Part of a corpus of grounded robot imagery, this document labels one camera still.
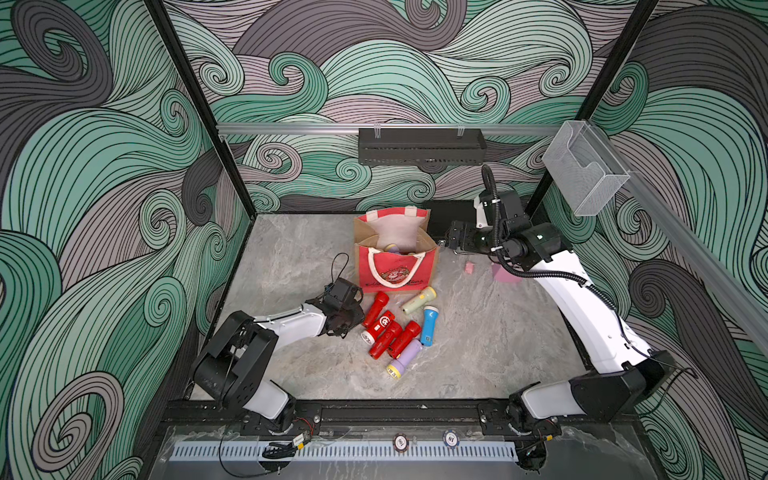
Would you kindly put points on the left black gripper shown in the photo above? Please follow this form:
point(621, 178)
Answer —
point(358, 318)

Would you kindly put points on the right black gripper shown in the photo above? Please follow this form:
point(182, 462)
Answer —
point(466, 243)

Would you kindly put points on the red jute tote bag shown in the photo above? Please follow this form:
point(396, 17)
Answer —
point(379, 271)

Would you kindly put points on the blue flashlight white head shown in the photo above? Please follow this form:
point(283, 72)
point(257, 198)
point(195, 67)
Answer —
point(431, 315)

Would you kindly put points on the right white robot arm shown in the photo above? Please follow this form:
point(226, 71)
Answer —
point(625, 369)

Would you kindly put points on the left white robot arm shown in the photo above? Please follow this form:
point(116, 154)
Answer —
point(231, 368)

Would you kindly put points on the red flashlight white head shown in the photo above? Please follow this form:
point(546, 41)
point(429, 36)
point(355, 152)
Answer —
point(376, 328)

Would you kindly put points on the pink metronome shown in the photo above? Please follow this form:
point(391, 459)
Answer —
point(500, 275)

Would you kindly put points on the black hard carry case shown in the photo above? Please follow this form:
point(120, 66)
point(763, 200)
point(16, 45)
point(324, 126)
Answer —
point(443, 212)

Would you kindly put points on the purple flashlight yellow head bottom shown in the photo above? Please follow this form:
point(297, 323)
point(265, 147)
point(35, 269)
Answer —
point(398, 366)

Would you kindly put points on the pale green flashlight upper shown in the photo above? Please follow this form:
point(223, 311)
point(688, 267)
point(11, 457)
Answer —
point(425, 296)

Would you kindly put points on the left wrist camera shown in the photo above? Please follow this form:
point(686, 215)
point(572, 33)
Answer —
point(343, 294)

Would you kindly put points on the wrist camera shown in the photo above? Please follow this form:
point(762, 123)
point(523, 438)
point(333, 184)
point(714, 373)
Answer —
point(343, 294)
point(511, 215)

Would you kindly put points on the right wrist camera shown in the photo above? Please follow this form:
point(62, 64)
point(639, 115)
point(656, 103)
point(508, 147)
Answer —
point(511, 215)

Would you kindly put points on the clear plastic wall bin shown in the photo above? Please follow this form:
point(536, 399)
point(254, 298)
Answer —
point(585, 166)

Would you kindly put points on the black wall shelf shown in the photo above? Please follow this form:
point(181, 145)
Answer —
point(421, 146)

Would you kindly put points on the white perforated cable tray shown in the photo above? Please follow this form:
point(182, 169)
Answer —
point(243, 451)

